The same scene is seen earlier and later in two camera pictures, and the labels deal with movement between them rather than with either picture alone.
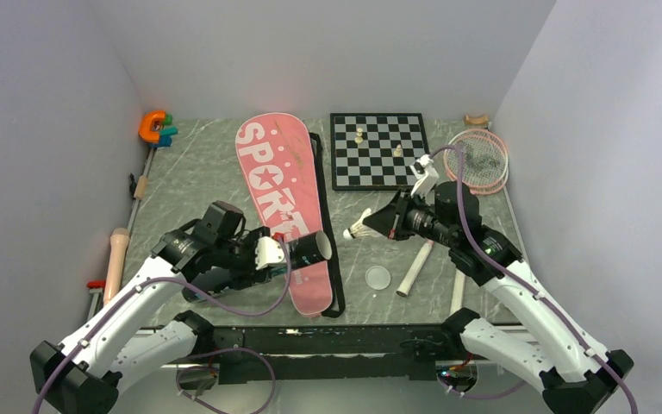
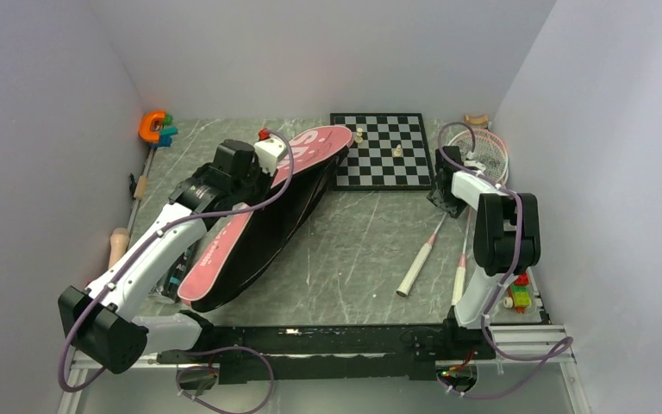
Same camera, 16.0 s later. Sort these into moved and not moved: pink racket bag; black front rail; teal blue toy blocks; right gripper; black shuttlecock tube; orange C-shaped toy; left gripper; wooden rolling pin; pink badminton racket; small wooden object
Moved: right gripper; pink racket bag; black shuttlecock tube; left gripper
Not moved: black front rail; pink badminton racket; wooden rolling pin; teal blue toy blocks; orange C-shaped toy; small wooden object
